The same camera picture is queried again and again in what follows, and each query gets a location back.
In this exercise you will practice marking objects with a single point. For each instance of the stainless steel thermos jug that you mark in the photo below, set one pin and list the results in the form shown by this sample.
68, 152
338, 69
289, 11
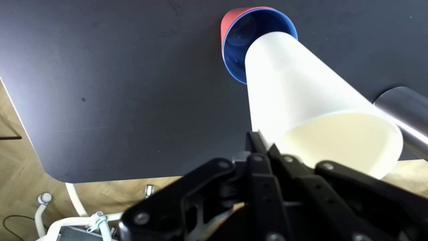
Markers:
409, 111

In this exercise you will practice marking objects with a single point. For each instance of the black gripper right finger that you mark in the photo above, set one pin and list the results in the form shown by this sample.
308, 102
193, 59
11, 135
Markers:
341, 203

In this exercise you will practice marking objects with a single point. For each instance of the pink plastic cup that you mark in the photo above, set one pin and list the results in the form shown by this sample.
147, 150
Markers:
239, 27

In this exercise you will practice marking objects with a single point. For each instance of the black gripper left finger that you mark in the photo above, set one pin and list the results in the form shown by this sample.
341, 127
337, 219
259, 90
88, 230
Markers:
186, 207

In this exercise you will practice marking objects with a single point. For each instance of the white plastic cup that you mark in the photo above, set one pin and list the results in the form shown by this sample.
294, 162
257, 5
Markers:
305, 108

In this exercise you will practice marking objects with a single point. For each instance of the blue plastic cup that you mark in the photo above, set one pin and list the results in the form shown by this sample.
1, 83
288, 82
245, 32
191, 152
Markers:
278, 21

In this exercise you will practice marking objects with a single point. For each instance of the white office chair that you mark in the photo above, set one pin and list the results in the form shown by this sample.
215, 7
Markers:
96, 207

